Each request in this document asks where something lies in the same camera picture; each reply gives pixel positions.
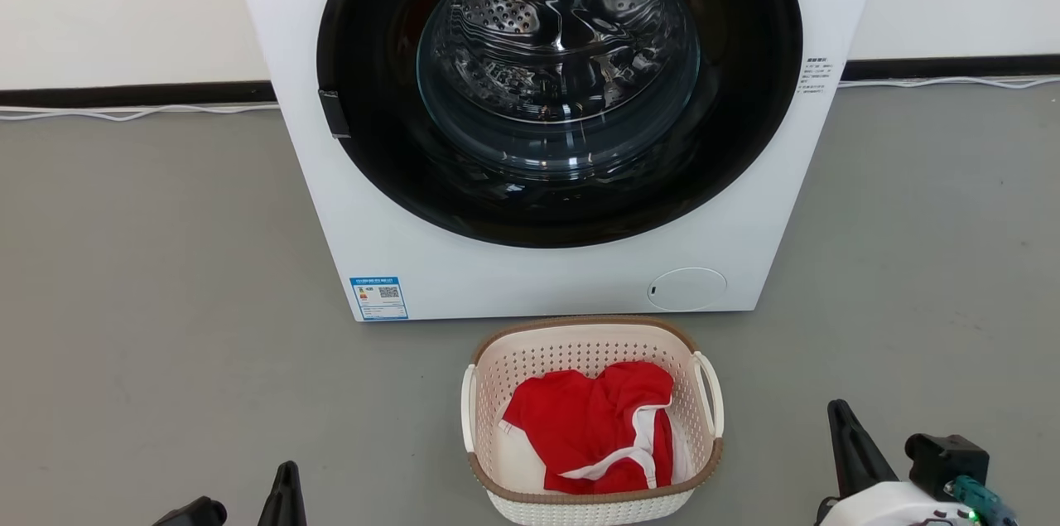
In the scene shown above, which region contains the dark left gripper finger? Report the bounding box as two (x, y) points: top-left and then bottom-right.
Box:
(256, 460), (309, 526)

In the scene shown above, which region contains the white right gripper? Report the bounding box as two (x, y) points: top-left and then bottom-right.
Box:
(819, 398), (980, 526)

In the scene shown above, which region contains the cream perforated laundry basket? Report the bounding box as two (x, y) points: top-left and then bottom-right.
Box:
(460, 314), (726, 526)

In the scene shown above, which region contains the blue energy label sticker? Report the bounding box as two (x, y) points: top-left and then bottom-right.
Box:
(349, 275), (410, 321)

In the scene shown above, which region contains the round white filter cover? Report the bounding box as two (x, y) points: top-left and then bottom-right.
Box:
(646, 266), (729, 314)

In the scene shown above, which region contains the white front-load washing machine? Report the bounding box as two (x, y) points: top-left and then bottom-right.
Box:
(222, 0), (892, 322)

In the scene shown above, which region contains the red garment with white trim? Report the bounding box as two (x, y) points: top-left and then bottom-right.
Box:
(499, 360), (697, 497)

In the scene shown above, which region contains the round dark glass washer door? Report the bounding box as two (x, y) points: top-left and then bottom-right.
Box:
(316, 0), (805, 250)

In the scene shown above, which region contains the small printed text label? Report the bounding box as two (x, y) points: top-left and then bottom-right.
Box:
(797, 55), (835, 97)

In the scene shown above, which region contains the green cable connector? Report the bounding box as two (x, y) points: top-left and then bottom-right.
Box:
(944, 474), (1020, 526)

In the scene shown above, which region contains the white floor cable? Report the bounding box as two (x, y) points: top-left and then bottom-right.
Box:
(837, 75), (1060, 90)
(0, 101), (282, 123)

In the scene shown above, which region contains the grey washer door handle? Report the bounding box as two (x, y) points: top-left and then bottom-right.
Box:
(318, 88), (353, 140)

